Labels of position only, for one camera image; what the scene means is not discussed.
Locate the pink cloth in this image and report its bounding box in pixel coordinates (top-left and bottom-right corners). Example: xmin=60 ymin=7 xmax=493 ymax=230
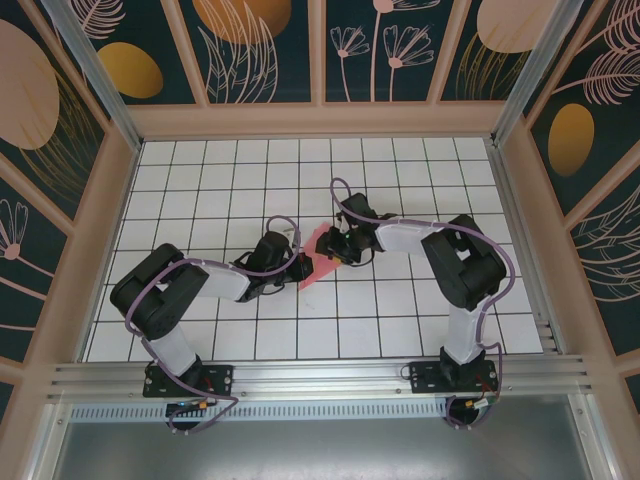
xmin=297 ymin=222 xmax=342 ymax=292

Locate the grey metal panel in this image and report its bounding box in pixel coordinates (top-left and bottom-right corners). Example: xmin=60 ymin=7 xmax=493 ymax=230
xmin=39 ymin=394 xmax=616 ymax=480

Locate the aluminium mounting rail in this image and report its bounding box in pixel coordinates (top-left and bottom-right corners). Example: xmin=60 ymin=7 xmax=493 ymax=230
xmin=47 ymin=354 xmax=594 ymax=401

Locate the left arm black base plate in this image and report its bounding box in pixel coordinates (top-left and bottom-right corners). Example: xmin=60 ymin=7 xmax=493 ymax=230
xmin=143 ymin=363 xmax=235 ymax=399

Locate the slotted grey cable duct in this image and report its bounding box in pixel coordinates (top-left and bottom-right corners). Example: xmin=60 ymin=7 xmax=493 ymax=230
xmin=69 ymin=403 xmax=451 ymax=421

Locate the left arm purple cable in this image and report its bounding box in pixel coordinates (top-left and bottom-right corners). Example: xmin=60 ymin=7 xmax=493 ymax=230
xmin=124 ymin=214 xmax=304 ymax=435

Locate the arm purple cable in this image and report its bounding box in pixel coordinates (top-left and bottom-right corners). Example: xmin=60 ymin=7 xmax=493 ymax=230
xmin=329 ymin=177 xmax=517 ymax=432
xmin=124 ymin=214 xmax=304 ymax=435

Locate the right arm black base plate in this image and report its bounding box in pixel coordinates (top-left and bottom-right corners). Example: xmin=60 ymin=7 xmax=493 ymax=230
xmin=408 ymin=360 xmax=499 ymax=396

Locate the aluminium side rail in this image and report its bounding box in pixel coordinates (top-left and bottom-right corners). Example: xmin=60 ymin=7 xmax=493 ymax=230
xmin=487 ymin=139 xmax=569 ymax=356

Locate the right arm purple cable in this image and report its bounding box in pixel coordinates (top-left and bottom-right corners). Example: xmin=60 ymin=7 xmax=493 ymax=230
xmin=329 ymin=177 xmax=517 ymax=432

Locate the aluminium frame post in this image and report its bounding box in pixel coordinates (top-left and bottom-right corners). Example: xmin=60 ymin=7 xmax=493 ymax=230
xmin=42 ymin=0 xmax=144 ymax=151
xmin=492 ymin=0 xmax=596 ymax=146

